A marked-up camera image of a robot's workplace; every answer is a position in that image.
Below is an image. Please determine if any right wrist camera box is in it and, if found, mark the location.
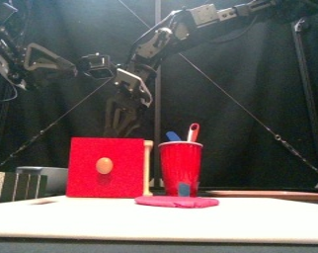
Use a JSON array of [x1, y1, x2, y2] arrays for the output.
[[77, 52, 120, 81]]

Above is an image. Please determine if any light blue bowl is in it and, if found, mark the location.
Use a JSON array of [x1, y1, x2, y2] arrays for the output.
[[16, 165, 70, 196]]

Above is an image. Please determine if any white cutting board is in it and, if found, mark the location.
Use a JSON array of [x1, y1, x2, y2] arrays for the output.
[[0, 194, 318, 246]]

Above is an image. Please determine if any blue plastic utensil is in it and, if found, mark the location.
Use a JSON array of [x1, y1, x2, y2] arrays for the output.
[[164, 130, 183, 143]]

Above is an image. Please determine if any grey right arm cable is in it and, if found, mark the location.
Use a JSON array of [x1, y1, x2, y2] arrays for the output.
[[216, 15, 260, 44]]

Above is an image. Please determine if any diagonal brace wire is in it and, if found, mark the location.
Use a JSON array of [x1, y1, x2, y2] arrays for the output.
[[116, 0, 318, 181], [0, 76, 118, 173]]

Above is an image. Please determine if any vertical metal frame post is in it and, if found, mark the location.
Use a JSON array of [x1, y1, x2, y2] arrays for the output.
[[153, 0, 162, 189]]

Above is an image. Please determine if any black slanted frame strut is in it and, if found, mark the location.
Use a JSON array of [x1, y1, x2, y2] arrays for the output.
[[289, 17, 318, 191]]

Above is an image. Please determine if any pink play dough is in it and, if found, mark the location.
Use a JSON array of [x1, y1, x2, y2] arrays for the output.
[[134, 195, 221, 210]]

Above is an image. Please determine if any red-fronted wooden drawer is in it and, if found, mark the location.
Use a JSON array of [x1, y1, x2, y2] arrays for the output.
[[65, 136, 146, 199]]

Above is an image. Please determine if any red plastic cup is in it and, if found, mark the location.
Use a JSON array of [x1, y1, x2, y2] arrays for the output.
[[157, 140, 205, 199]]

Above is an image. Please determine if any black backdrop cloth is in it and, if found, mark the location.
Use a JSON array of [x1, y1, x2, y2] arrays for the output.
[[0, 0, 318, 199]]

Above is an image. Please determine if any brown flat tray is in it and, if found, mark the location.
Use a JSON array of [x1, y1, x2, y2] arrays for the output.
[[204, 189, 318, 203]]

